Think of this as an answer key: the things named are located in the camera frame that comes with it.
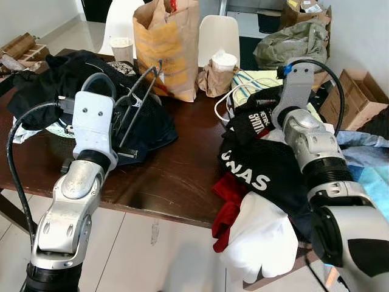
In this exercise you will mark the white cloth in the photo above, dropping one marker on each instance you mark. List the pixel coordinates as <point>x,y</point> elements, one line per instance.
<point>261,237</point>

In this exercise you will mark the small crumpled brown bag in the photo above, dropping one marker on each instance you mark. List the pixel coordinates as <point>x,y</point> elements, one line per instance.
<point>209,82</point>

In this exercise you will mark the black shirt white letters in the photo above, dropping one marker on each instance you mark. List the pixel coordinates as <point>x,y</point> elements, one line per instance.
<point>261,164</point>

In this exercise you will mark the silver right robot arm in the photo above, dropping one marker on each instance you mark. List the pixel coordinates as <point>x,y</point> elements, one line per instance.
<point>328,182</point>

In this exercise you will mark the green striped cloth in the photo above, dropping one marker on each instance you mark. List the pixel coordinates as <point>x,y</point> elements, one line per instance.
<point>255,79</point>

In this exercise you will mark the brown paper bag yellow print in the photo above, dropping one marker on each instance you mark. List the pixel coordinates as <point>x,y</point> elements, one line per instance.
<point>167,48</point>

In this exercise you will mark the black shirt white text bands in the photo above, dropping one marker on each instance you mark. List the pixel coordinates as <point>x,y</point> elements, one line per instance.
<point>48,85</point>

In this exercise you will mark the pale crumpled cloth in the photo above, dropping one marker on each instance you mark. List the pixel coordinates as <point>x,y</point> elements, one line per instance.
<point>21,135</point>

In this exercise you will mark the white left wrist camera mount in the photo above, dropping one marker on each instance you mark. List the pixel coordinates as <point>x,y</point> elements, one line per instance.
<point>94,128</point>

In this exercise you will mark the white lidded cup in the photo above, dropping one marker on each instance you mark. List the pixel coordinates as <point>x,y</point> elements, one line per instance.
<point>225,61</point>

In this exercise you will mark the light blue cloth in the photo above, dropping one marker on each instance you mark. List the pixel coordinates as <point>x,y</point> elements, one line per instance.
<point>368,164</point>

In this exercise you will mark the red cloth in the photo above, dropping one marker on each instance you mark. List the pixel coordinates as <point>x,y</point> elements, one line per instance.
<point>228,207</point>

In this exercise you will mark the white plastic chair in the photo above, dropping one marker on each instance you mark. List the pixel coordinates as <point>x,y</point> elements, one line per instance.
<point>118,18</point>
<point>219,36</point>

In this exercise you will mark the grey plastic hanger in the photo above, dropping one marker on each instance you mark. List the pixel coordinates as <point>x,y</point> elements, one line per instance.
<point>98,75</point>

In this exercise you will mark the small cardboard box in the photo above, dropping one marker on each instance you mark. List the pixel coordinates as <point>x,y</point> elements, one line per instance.
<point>307,12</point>

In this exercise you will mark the olive green bag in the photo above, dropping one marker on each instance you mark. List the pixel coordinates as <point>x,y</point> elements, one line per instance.
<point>292,45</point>

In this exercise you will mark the white paper cup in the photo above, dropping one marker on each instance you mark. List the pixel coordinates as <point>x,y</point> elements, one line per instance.
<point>121,52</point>

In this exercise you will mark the large open cardboard box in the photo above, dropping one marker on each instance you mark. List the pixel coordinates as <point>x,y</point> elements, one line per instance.
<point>358,97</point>

